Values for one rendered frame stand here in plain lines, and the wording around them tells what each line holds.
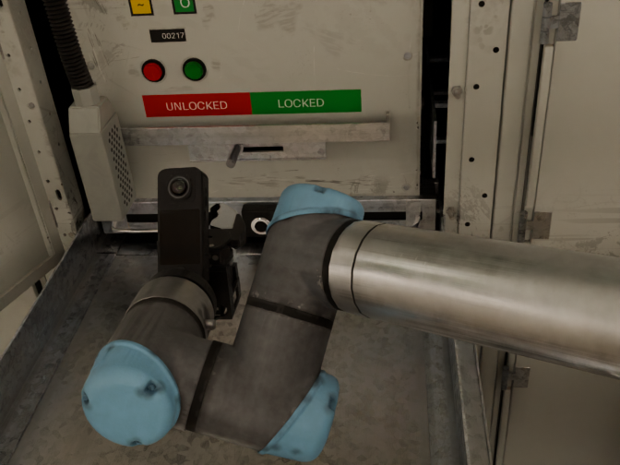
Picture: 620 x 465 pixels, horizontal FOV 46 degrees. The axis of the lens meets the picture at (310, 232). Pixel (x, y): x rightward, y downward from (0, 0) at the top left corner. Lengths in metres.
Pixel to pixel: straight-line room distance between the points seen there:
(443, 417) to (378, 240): 0.39
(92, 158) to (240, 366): 0.54
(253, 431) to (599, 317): 0.27
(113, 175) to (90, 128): 0.07
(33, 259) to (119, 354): 0.69
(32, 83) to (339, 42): 0.43
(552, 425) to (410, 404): 0.53
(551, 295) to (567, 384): 0.86
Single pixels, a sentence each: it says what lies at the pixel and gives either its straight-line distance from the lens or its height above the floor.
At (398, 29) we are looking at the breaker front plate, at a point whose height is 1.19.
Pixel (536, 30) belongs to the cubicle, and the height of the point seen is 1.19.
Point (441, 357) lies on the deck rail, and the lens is 0.96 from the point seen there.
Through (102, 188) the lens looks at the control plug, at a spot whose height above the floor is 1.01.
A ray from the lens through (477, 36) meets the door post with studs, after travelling 0.99.
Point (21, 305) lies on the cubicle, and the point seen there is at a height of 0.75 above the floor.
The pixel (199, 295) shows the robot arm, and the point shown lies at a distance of 0.66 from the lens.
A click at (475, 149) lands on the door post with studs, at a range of 1.05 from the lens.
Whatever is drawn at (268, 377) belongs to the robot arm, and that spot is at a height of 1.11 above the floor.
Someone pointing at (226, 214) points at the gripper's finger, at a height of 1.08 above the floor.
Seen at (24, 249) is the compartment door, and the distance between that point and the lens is 1.23.
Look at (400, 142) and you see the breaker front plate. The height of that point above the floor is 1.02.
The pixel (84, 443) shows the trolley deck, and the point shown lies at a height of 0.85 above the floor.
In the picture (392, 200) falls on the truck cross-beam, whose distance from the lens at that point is 1.13.
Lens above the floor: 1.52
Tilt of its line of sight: 34 degrees down
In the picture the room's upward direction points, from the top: 5 degrees counter-clockwise
